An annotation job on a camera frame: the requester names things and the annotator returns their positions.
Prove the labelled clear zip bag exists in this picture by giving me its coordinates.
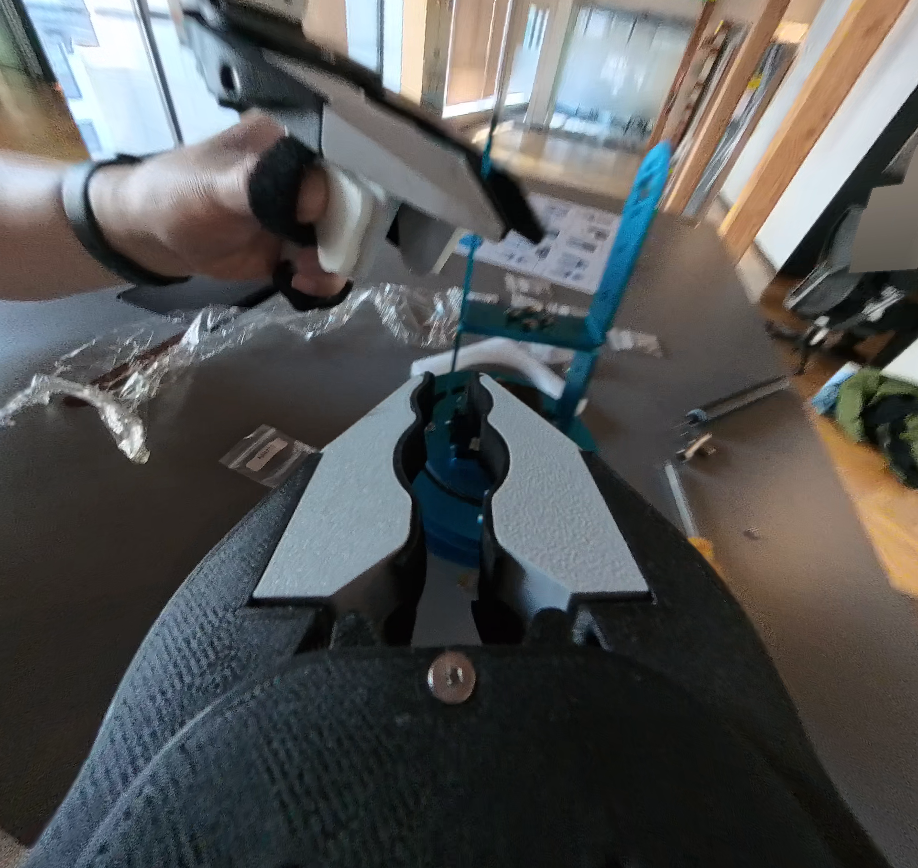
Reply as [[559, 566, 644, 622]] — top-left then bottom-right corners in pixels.
[[219, 423, 317, 489]]

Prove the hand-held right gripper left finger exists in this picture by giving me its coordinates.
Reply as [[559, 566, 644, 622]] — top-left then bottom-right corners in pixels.
[[251, 372, 433, 604]]

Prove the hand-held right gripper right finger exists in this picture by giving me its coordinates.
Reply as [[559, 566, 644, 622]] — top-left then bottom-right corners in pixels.
[[478, 372, 655, 609]]

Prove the person's left forearm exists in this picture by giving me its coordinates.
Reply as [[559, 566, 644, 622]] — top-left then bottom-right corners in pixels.
[[0, 147, 94, 303]]

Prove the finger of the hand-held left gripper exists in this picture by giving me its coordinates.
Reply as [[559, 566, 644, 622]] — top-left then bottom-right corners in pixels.
[[265, 47, 546, 243], [389, 203, 461, 276]]

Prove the black wristband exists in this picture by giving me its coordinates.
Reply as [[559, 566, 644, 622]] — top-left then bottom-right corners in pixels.
[[61, 153, 191, 288]]

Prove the wooden pillar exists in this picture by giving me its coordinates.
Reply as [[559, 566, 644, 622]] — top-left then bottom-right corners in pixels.
[[717, 0, 918, 267], [660, 0, 811, 217]]

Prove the grey office chair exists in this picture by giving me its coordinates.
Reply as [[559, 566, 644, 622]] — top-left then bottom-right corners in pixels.
[[767, 205, 918, 374]]

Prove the clear plastic wrap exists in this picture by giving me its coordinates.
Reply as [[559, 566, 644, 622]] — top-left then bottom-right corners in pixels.
[[0, 283, 467, 464]]

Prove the small printed instruction sheet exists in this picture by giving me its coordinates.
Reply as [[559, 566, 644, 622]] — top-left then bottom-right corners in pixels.
[[473, 233, 553, 274]]

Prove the white foam packing piece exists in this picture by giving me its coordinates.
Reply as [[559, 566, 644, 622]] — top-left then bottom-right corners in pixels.
[[410, 341, 569, 419]]

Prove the green jacket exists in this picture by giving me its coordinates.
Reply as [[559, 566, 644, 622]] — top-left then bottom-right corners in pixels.
[[814, 365, 918, 489]]

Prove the orange-handled screwdriver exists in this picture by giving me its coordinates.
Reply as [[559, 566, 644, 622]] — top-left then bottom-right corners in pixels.
[[663, 461, 718, 564]]

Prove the person's left hand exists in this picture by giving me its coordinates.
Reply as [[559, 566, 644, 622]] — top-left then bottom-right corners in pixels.
[[87, 111, 352, 310]]

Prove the large printed instruction sheet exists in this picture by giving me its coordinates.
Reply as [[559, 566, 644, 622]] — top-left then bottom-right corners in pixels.
[[527, 194, 625, 294]]

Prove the dark grey desk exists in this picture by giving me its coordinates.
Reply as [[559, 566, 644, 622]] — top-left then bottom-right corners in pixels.
[[0, 197, 918, 868]]

